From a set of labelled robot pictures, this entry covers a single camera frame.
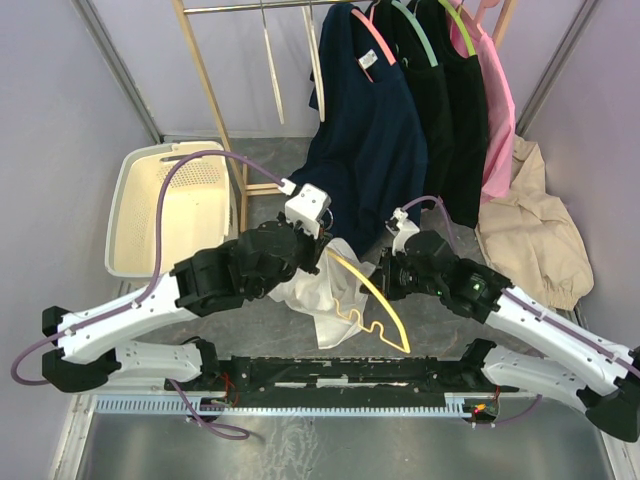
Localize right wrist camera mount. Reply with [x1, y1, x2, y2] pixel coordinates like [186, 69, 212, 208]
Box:
[385, 208, 420, 256]

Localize pink hanger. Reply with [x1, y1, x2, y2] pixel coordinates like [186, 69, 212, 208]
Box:
[474, 0, 501, 24]
[351, 8, 396, 83]

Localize navy blue t shirt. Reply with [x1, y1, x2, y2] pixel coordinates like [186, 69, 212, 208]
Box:
[289, 3, 428, 256]

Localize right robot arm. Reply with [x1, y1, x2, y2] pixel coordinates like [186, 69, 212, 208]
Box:
[370, 231, 639, 442]

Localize white plastic hanger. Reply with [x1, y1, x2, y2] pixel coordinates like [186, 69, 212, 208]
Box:
[259, 0, 285, 125]

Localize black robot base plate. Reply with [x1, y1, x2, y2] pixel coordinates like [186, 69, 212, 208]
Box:
[180, 356, 497, 407]

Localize white t shirt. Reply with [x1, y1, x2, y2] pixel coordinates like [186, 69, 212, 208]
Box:
[269, 238, 374, 349]

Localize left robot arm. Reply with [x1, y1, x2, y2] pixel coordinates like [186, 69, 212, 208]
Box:
[41, 216, 331, 393]

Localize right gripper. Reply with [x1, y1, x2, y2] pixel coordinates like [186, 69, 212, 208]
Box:
[359, 249, 443, 303]

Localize pink hanger far right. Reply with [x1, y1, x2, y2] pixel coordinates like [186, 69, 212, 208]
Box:
[474, 0, 501, 24]

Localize pink t shirt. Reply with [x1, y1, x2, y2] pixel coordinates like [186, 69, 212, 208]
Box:
[450, 1, 515, 204]

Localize black t shirt right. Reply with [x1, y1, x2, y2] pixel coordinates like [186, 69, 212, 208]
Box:
[409, 0, 488, 228]

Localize yellow hanger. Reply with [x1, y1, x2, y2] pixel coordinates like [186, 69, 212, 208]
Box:
[327, 250, 411, 354]

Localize lime green hanger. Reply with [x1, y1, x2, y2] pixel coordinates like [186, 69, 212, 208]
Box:
[438, 0, 476, 56]

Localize black t shirt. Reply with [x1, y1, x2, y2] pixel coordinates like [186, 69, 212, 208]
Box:
[366, 1, 454, 197]
[409, 0, 488, 228]

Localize cream laundry basket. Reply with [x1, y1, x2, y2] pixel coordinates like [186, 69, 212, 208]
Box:
[105, 141, 238, 281]

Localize black t shirt left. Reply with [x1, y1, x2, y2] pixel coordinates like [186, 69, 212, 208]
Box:
[366, 1, 454, 197]

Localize beige garment on floor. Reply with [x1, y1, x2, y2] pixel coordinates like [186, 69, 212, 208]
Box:
[476, 136, 594, 311]

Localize wooden clothes rack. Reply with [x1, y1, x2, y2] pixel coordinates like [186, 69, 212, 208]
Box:
[170, 0, 516, 231]

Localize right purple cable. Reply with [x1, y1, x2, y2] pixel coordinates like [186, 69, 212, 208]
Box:
[394, 194, 640, 427]

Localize white slotted cable duct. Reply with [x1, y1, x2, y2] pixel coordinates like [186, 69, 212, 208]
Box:
[94, 394, 472, 419]

